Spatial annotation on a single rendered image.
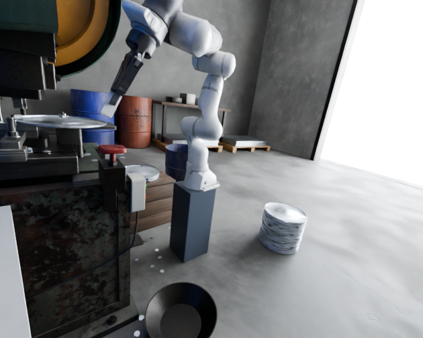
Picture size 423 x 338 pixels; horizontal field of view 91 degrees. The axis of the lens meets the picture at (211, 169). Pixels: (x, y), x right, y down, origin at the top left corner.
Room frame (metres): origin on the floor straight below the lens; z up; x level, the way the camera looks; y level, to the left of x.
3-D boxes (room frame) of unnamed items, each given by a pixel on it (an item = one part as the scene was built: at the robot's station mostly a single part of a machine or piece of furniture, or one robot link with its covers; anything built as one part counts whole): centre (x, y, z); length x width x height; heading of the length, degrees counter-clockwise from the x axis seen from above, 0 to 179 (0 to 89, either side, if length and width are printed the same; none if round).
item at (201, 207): (1.12, 0.08, 0.23); 0.18 x 0.18 x 0.45; 41
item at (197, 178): (1.15, 0.05, 0.52); 0.22 x 0.19 x 0.14; 131
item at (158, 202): (1.42, 0.52, 0.18); 0.40 x 0.38 x 0.35; 134
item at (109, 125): (0.81, 0.54, 0.72); 0.25 x 0.14 x 0.14; 128
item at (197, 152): (1.14, 0.12, 0.71); 0.18 x 0.11 x 0.25; 56
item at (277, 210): (1.34, -0.56, 0.25); 0.29 x 0.29 x 0.01
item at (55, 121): (0.78, 0.58, 0.78); 0.29 x 0.29 x 0.01
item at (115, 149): (0.59, 0.30, 0.72); 0.07 x 0.06 x 0.08; 128
